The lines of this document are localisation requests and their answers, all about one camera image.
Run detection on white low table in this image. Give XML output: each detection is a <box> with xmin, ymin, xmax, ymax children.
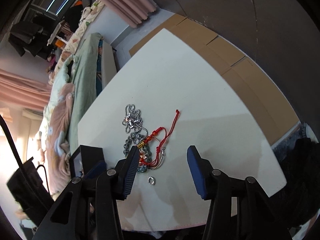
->
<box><xmin>78</xmin><ymin>29</ymin><xmax>286</xmax><ymax>231</ymax></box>

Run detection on silver bangle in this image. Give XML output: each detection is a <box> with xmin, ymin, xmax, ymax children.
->
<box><xmin>150</xmin><ymin>147</ymin><xmax>165</xmax><ymax>170</ymax></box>

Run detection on pink fleece blanket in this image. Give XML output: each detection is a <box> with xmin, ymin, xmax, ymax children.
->
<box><xmin>46</xmin><ymin>83</ymin><xmax>75</xmax><ymax>194</ymax></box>

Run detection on brown cardboard floor sheet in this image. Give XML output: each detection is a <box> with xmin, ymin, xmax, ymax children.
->
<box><xmin>129</xmin><ymin>14</ymin><xmax>299</xmax><ymax>145</ymax></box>

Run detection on floral window seat cushion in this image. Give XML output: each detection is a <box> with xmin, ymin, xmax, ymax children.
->
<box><xmin>48</xmin><ymin>0</ymin><xmax>104</xmax><ymax>85</ymax></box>

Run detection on pink curtain far left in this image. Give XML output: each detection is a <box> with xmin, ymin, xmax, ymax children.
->
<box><xmin>0</xmin><ymin>69</ymin><xmax>52</xmax><ymax>111</ymax></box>

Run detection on silver ball chain necklace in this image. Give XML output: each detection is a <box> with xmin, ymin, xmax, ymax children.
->
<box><xmin>121</xmin><ymin>103</ymin><xmax>149</xmax><ymax>137</ymax></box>

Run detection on green bed sheet mattress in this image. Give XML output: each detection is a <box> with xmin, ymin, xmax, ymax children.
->
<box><xmin>68</xmin><ymin>33</ymin><xmax>102</xmax><ymax>153</ymax></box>

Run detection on black jewelry box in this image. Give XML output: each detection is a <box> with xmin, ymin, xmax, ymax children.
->
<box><xmin>69</xmin><ymin>145</ymin><xmax>107</xmax><ymax>179</ymax></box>

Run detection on red string bracelet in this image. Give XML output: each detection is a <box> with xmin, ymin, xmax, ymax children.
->
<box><xmin>143</xmin><ymin>109</ymin><xmax>180</xmax><ymax>168</ymax></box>

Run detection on dark brown wardrobe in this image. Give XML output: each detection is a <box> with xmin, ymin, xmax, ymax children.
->
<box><xmin>154</xmin><ymin>0</ymin><xmax>319</xmax><ymax>133</ymax></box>

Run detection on hanging dark clothes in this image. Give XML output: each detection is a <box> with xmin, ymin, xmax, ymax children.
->
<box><xmin>8</xmin><ymin>14</ymin><xmax>55</xmax><ymax>60</ymax></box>

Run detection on light green floral quilt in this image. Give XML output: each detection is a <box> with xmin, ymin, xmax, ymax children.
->
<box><xmin>38</xmin><ymin>63</ymin><xmax>71</xmax><ymax>159</ymax></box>

